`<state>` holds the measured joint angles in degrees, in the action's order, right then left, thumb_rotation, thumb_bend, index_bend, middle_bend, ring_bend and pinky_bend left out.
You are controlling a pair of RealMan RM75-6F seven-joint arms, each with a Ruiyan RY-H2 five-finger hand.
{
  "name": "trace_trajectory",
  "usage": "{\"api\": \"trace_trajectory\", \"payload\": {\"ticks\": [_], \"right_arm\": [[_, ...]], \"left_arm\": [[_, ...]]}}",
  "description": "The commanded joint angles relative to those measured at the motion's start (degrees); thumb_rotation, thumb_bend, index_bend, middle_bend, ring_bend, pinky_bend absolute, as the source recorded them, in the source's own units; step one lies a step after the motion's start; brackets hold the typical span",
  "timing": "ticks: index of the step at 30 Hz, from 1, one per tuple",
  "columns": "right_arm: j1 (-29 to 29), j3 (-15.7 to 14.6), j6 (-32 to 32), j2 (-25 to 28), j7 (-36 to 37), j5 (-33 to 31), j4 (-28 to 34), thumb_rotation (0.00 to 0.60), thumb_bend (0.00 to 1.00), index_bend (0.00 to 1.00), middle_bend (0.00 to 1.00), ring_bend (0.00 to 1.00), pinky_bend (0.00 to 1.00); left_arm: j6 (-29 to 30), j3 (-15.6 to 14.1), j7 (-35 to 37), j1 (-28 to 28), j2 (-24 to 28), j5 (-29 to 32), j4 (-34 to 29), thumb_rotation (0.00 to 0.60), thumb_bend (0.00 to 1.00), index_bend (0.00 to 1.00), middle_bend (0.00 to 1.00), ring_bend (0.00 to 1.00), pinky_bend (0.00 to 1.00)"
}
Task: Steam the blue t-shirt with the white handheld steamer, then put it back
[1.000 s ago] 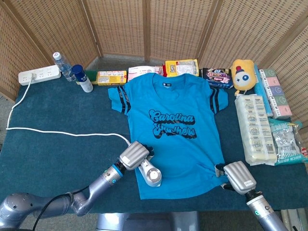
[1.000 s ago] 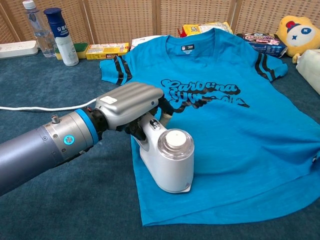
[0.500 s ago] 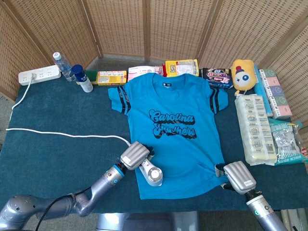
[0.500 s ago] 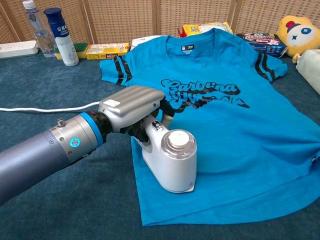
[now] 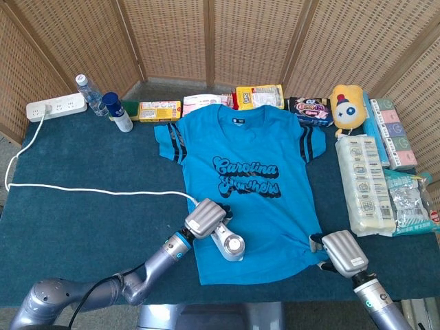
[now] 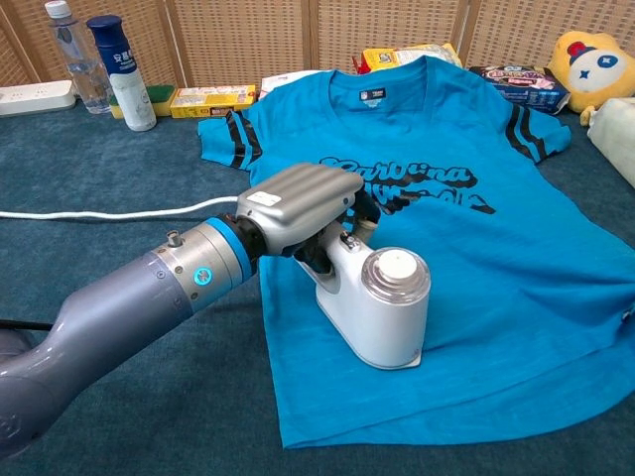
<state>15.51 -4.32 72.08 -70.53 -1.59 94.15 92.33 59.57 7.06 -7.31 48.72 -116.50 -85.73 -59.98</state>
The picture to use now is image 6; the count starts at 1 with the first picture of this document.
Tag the green and yellow sponge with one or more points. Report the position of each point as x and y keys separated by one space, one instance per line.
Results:
x=161 y=96

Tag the clear plastic water bottle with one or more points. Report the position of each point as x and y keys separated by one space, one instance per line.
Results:
x=82 y=64

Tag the red snack packet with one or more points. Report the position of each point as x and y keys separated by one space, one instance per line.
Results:
x=358 y=64

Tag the pink and white packet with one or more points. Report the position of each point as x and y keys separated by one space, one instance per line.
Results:
x=283 y=82

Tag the long white cotton pad pack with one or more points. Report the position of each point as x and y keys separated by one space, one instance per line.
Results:
x=615 y=134

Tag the blue Carolina Panthers shirt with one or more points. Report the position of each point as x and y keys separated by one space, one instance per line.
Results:
x=496 y=297

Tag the white bottle with blue cap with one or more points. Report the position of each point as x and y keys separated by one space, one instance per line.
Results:
x=129 y=89

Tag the dark sanitary pad package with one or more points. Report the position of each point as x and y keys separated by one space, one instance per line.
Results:
x=526 y=86

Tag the dark teal carpet mat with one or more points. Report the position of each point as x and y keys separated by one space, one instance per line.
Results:
x=173 y=406

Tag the yellow snack bag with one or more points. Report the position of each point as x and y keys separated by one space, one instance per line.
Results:
x=397 y=55

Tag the white power strip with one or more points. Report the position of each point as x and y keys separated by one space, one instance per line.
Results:
x=35 y=96

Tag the woven rattan folding screen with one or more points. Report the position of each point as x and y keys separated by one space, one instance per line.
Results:
x=238 y=39

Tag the yellow cardboard box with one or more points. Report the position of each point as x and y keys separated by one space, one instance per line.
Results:
x=213 y=99

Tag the white handheld garment steamer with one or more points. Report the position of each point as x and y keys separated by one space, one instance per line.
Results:
x=377 y=317

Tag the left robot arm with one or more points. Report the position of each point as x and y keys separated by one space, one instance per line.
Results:
x=124 y=307

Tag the yellow plush toy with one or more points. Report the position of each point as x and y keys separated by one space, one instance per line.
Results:
x=595 y=69

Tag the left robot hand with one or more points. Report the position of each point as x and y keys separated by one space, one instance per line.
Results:
x=297 y=203

